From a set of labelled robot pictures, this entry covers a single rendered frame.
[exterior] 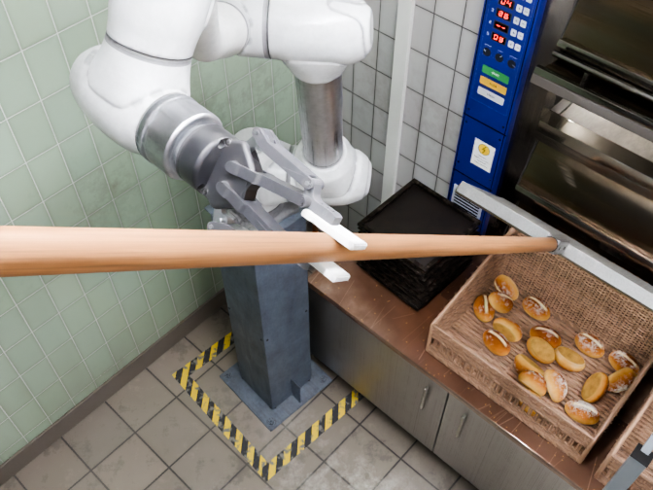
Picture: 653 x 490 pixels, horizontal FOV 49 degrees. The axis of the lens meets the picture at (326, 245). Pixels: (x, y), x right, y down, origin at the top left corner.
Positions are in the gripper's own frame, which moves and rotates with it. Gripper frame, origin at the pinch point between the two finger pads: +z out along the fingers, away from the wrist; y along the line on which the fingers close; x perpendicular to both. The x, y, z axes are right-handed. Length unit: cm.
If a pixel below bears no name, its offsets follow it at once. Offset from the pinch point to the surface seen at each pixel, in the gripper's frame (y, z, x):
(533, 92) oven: -27, -35, -138
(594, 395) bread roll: 40, 21, -155
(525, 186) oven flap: -2, -29, -157
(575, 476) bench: 59, 30, -143
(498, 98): -21, -44, -139
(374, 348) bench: 68, -41, -148
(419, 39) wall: -25, -76, -139
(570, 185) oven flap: -9, -17, -154
